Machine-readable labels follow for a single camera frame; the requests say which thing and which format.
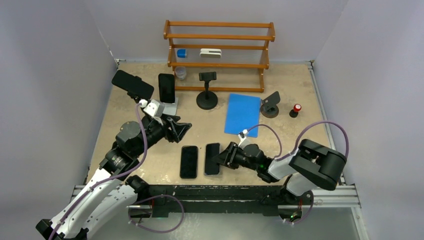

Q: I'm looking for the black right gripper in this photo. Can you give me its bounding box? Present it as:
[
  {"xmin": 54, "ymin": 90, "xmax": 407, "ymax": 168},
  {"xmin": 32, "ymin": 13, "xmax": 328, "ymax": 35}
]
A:
[{"xmin": 211, "ymin": 141, "xmax": 259, "ymax": 171}]

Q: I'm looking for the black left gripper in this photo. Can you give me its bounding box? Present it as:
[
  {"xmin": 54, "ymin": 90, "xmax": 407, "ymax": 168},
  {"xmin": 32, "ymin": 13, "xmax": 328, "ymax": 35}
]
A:
[{"xmin": 133, "ymin": 112, "xmax": 191, "ymax": 157}]

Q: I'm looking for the black phone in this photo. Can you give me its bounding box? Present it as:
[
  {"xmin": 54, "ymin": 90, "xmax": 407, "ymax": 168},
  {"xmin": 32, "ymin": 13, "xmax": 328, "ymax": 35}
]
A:
[
  {"xmin": 204, "ymin": 143, "xmax": 221, "ymax": 176},
  {"xmin": 158, "ymin": 73, "xmax": 176, "ymax": 104},
  {"xmin": 111, "ymin": 70, "xmax": 155, "ymax": 100}
]

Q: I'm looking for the black smartphone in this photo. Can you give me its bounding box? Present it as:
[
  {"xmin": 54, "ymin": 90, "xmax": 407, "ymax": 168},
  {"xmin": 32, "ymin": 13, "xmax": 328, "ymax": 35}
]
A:
[{"xmin": 179, "ymin": 145, "xmax": 198, "ymax": 179}]

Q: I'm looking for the black round-base phone stand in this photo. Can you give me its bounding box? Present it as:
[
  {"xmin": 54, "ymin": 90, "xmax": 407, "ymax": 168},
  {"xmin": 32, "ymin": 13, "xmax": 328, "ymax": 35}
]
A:
[{"xmin": 196, "ymin": 71, "xmax": 218, "ymax": 110}]

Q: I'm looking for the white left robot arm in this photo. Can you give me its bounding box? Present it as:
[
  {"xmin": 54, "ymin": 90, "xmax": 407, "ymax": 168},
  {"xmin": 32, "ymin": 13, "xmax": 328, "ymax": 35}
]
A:
[{"xmin": 35, "ymin": 115, "xmax": 192, "ymax": 240}]

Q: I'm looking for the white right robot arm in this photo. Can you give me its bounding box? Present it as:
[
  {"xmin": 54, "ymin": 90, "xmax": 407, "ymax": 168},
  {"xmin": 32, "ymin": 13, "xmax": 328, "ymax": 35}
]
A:
[{"xmin": 212, "ymin": 139, "xmax": 347, "ymax": 204}]

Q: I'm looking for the white folding phone stand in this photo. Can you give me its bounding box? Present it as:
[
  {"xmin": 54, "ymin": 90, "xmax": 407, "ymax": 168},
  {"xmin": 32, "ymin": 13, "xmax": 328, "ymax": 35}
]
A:
[{"xmin": 162, "ymin": 97, "xmax": 179, "ymax": 116}]

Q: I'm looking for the black phone on white stand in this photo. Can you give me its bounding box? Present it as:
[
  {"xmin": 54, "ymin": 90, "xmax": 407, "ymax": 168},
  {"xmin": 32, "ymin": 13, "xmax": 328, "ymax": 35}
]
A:
[{"xmin": 158, "ymin": 73, "xmax": 176, "ymax": 104}]

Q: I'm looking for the black phone on tripod stand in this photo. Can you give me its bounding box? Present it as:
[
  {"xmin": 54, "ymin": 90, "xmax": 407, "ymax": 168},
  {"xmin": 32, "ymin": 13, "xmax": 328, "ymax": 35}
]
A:
[{"xmin": 111, "ymin": 70, "xmax": 155, "ymax": 100}]

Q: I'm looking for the blue rectangular mat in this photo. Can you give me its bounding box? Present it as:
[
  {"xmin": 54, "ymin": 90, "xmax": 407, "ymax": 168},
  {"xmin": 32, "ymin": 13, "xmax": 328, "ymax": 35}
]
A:
[{"xmin": 224, "ymin": 93, "xmax": 261, "ymax": 135}]

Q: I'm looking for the clear plastic cup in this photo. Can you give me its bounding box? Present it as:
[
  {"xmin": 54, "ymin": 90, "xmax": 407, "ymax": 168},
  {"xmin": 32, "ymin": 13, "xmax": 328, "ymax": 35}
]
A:
[{"xmin": 174, "ymin": 66, "xmax": 187, "ymax": 80}]

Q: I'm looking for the blue small box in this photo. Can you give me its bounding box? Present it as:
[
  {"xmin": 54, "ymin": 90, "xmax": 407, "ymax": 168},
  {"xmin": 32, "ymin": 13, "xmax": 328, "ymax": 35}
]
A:
[{"xmin": 176, "ymin": 48, "xmax": 188, "ymax": 59}]

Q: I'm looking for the white rectangular device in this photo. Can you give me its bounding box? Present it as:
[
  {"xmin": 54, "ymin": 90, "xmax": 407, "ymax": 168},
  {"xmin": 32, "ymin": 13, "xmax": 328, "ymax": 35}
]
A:
[{"xmin": 199, "ymin": 48, "xmax": 222, "ymax": 59}]

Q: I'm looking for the red capped black bottle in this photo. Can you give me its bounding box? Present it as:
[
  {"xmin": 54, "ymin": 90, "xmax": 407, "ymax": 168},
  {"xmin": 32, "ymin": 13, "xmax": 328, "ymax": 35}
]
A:
[{"xmin": 289, "ymin": 103, "xmax": 302, "ymax": 118}]

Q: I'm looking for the orange wooden shelf rack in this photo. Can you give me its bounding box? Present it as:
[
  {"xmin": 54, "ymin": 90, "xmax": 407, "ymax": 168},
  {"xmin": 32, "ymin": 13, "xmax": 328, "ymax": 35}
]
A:
[{"xmin": 163, "ymin": 20, "xmax": 276, "ymax": 93}]

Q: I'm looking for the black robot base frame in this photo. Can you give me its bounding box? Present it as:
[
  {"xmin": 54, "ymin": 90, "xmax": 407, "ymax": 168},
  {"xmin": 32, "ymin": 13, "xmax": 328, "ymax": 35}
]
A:
[{"xmin": 69, "ymin": 184, "xmax": 360, "ymax": 220}]

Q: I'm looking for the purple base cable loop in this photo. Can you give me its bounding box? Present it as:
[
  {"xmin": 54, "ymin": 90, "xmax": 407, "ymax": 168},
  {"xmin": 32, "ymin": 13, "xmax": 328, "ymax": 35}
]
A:
[{"xmin": 127, "ymin": 194, "xmax": 185, "ymax": 234}]

